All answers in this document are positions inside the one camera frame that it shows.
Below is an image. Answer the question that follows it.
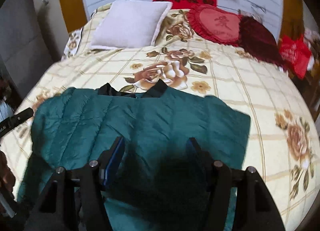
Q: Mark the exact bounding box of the bright red cushion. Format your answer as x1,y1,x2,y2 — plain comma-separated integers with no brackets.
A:
278,34,313,79

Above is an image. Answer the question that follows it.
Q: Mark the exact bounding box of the floral checked bedspread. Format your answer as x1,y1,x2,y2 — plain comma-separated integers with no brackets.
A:
5,2,320,231

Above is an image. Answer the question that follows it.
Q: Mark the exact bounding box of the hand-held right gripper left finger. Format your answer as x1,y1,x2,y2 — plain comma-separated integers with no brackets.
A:
26,136,125,231

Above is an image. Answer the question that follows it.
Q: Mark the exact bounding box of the dark red cushion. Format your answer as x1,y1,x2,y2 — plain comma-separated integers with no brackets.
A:
237,16,287,67

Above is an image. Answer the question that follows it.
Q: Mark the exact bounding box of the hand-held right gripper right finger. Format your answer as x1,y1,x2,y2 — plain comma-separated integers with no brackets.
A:
185,137,285,231

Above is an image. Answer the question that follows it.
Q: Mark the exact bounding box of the green puffer jacket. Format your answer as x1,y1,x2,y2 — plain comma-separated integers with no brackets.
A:
16,82,252,231

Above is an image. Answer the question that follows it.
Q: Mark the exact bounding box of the grey wardrobe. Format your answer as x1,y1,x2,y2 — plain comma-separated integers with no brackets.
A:
0,0,55,99

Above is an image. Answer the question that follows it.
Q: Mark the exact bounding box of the white pillow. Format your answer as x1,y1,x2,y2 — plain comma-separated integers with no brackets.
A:
90,0,173,50

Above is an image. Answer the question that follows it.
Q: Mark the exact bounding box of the person's left hand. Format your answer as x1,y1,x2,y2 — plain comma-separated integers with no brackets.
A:
0,150,16,193

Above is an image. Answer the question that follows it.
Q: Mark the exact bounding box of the orange wooden door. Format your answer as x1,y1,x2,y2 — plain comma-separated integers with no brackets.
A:
58,0,87,34
280,0,305,39

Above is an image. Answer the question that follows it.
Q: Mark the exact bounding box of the red heart-shaped cushion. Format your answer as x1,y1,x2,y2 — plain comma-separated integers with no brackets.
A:
185,4,244,46

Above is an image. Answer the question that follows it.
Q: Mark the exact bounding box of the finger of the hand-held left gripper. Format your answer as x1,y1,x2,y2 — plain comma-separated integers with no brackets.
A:
13,107,34,125

